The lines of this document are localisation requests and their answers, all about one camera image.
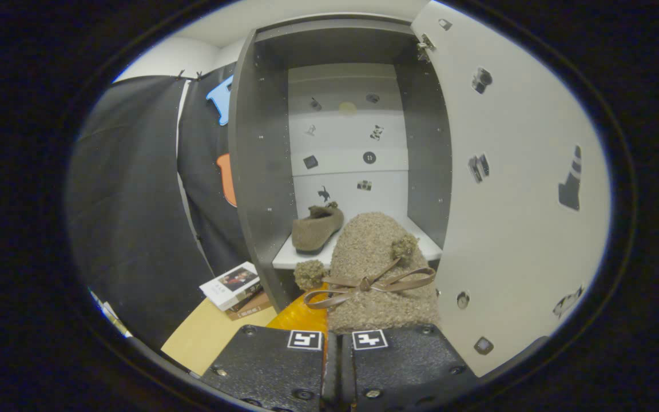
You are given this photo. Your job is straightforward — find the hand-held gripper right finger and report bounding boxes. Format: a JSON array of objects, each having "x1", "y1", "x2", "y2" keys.
[{"x1": 338, "y1": 323, "x2": 479, "y2": 411}]

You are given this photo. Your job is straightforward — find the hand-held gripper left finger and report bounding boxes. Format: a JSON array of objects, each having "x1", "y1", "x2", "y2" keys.
[{"x1": 201, "y1": 283, "x2": 339, "y2": 411}]

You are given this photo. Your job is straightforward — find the brown fuzzy shoe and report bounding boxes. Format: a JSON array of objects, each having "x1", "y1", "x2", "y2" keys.
[
  {"x1": 292, "y1": 201, "x2": 345, "y2": 256},
  {"x1": 294, "y1": 212, "x2": 442, "y2": 335}
]

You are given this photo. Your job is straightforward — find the dark grey shoe cabinet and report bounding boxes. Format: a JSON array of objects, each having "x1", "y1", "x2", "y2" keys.
[{"x1": 228, "y1": 14, "x2": 453, "y2": 312}]

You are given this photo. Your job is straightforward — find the light grey shoe cabinet door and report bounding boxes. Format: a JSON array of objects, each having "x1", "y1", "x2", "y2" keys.
[{"x1": 410, "y1": 0, "x2": 610, "y2": 378}]

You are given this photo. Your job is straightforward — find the brown book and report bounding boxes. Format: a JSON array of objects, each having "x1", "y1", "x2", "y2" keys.
[{"x1": 225, "y1": 291, "x2": 273, "y2": 321}]

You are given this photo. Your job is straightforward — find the white book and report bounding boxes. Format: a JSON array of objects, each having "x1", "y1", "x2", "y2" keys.
[{"x1": 200, "y1": 262, "x2": 263, "y2": 311}]

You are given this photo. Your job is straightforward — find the black backdrop cloth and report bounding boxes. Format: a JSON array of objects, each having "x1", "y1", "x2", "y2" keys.
[{"x1": 69, "y1": 63, "x2": 250, "y2": 350}]

